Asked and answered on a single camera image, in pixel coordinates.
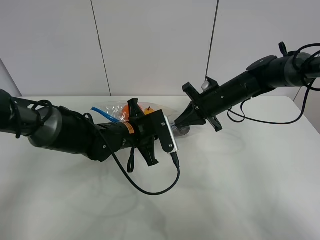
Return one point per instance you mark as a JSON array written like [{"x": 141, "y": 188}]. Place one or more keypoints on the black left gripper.
[{"x": 145, "y": 133}]

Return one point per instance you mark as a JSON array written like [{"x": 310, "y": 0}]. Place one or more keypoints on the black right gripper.
[{"x": 204, "y": 107}]

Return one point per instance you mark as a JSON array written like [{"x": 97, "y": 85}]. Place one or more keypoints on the clear zip bag blue seal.
[{"x": 113, "y": 112}]

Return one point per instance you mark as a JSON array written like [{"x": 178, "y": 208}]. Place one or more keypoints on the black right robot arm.
[{"x": 263, "y": 76}]

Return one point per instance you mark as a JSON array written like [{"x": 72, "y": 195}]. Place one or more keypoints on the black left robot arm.
[{"x": 59, "y": 129}]

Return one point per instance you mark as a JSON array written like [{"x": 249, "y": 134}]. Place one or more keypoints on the yellow pear fruit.
[{"x": 148, "y": 110}]

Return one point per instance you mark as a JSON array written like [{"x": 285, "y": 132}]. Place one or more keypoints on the orange fruit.
[{"x": 125, "y": 113}]

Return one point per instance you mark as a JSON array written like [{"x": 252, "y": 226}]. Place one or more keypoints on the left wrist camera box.
[{"x": 165, "y": 133}]

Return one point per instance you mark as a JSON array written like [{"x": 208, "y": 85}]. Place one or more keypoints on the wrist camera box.
[
  {"x": 209, "y": 84},
  {"x": 165, "y": 133}
]

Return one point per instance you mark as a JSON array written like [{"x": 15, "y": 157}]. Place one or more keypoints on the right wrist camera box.
[{"x": 209, "y": 84}]

